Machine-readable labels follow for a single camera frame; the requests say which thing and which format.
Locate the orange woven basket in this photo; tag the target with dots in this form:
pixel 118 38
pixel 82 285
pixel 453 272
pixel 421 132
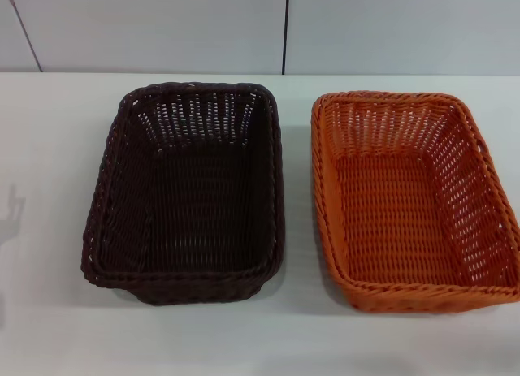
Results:
pixel 398 213

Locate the dark brown woven basket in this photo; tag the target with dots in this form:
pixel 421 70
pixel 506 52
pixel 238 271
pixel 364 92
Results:
pixel 183 213

